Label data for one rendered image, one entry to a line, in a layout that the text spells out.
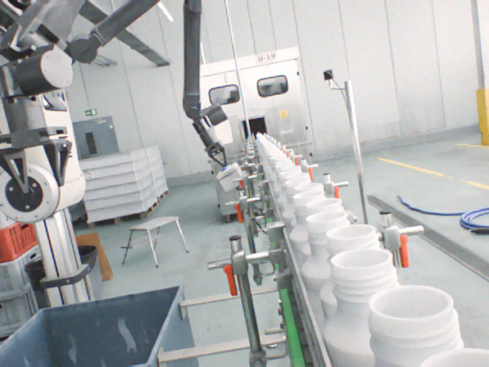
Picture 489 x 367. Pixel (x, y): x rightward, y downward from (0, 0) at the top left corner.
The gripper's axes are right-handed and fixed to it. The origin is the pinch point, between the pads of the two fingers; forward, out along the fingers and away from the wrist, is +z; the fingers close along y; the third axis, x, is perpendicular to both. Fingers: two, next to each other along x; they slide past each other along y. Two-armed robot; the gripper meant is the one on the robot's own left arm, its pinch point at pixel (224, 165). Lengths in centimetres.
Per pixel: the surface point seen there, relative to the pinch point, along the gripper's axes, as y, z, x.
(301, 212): -114, 3, -16
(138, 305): -75, 13, 24
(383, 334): -144, 2, -16
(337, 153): 957, 172, -172
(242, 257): -106, 6, -6
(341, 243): -132, 2, -17
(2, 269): 108, -8, 169
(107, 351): -75, 18, 35
